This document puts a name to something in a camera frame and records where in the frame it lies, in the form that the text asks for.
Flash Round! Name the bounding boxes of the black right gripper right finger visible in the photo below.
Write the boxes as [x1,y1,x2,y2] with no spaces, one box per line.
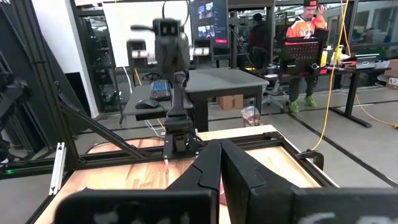
[221,139,398,224]

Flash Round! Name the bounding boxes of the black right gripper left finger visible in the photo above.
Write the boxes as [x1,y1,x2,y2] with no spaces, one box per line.
[54,139,223,224]

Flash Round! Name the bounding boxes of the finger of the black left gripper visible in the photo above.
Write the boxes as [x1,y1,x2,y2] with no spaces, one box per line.
[192,37,211,58]
[126,39,151,62]

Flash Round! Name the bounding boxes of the white whiteboard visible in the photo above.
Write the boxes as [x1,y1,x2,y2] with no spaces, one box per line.
[101,1,193,68]

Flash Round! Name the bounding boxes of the black computer monitor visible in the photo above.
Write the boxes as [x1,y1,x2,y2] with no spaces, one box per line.
[189,0,230,49]

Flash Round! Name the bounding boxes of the grey desk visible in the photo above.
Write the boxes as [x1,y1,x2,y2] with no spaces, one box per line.
[185,67,270,133]

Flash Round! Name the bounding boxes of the black backlit keyboard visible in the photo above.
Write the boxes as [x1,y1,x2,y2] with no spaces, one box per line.
[149,79,173,102]

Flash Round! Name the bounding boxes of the black glass-door cabinet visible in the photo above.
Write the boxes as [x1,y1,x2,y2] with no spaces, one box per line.
[70,0,123,113]

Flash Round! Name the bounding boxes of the grey keyboard tray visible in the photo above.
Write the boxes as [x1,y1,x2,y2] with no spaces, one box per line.
[119,83,195,126]

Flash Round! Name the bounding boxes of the black computer mouse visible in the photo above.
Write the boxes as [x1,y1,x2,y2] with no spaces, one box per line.
[134,98,161,110]

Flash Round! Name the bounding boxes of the person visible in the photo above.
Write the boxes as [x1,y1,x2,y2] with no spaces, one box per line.
[285,0,329,114]
[248,12,272,71]

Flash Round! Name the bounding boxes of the brown cardboard box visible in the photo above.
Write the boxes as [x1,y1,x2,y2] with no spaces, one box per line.
[216,93,244,111]

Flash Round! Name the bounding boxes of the clear plastic bag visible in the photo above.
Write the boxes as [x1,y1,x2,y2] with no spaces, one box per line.
[240,105,261,128]

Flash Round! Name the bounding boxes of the black table clamp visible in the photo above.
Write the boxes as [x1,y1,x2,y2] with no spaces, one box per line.
[295,149,325,171]

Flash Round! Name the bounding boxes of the grey office chair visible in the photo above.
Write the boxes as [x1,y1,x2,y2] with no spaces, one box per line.
[262,74,289,113]

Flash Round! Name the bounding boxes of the black standing desk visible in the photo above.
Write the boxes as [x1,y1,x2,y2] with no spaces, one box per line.
[319,64,392,129]

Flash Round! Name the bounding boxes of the yellow bottle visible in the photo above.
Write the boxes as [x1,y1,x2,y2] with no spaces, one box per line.
[333,44,345,65]

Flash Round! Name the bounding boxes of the silver aluminium extrusion bar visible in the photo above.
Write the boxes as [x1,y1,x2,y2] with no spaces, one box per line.
[49,142,67,197]

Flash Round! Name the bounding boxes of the silver laptop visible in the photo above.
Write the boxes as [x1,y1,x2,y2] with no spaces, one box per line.
[354,53,381,70]

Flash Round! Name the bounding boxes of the stacked cardboard boxes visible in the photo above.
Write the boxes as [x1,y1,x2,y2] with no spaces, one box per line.
[383,58,398,91]

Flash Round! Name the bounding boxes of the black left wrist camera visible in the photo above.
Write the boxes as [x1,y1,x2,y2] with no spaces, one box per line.
[152,17,182,39]

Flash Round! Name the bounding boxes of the black aluminium rig frame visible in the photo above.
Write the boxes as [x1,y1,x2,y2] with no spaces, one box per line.
[0,0,340,224]

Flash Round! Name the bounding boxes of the yellow extension cable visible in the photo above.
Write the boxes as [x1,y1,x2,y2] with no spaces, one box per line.
[310,0,398,152]

